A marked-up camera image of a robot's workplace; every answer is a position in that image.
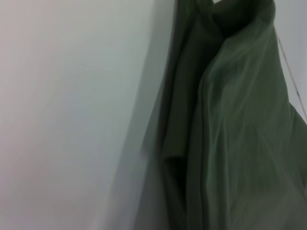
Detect dark green t-shirt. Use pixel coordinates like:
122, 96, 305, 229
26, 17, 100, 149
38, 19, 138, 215
141, 0, 307, 230

